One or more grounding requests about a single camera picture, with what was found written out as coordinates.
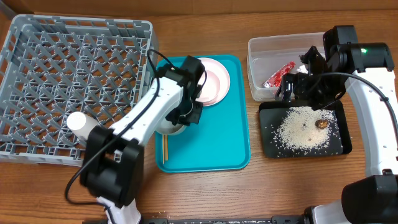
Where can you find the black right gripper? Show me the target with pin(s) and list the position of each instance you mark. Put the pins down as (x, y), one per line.
(289, 86)

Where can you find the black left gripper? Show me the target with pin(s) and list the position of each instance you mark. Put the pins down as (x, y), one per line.
(195, 117)

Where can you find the pink bowl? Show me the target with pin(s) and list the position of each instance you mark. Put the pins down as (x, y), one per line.
(211, 87)

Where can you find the large white plate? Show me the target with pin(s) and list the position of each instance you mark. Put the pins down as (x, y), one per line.
(221, 72)

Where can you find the brown food scrap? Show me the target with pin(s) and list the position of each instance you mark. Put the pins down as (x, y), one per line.
(321, 123)

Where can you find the red snack wrapper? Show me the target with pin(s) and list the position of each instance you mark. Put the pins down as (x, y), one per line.
(276, 79)

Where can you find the white rice pile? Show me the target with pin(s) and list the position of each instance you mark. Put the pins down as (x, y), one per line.
(297, 133)

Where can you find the grey small bowl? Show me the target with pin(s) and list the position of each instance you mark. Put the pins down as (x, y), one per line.
(167, 128)

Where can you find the white paper cup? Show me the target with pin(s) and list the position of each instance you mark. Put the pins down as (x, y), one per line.
(81, 124)

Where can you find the white tissue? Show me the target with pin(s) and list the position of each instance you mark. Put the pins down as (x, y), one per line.
(302, 69)

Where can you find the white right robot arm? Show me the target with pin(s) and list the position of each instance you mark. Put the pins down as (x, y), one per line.
(366, 73)

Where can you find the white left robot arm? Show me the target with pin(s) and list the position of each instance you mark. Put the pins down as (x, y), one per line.
(113, 165)

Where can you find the black waste tray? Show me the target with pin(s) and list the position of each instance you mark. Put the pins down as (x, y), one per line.
(271, 114)

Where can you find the grey dishwasher rack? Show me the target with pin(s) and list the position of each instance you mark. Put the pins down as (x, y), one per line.
(53, 66)

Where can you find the clear plastic bin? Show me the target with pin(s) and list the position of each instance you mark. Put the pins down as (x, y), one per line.
(267, 55)

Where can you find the teal serving tray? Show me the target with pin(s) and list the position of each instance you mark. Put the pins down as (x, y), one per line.
(220, 141)

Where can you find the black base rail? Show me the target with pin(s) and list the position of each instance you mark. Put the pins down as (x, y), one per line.
(278, 219)

